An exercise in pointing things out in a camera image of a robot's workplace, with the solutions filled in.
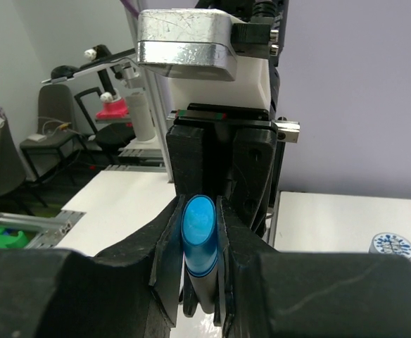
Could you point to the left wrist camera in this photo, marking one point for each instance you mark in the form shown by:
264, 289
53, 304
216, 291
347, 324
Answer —
209, 56

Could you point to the blue lidded round jar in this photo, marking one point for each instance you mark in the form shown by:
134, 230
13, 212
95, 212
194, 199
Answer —
390, 243

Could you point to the white cylinder roll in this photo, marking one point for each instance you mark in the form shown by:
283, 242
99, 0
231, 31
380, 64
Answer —
140, 116

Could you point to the grey office chair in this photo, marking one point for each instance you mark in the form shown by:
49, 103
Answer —
55, 127

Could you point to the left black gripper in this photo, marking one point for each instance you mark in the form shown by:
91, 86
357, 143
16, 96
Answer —
232, 152

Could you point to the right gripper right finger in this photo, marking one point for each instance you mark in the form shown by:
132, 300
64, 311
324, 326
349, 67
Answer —
267, 293

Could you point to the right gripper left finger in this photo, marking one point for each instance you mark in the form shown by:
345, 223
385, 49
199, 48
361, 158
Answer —
129, 289

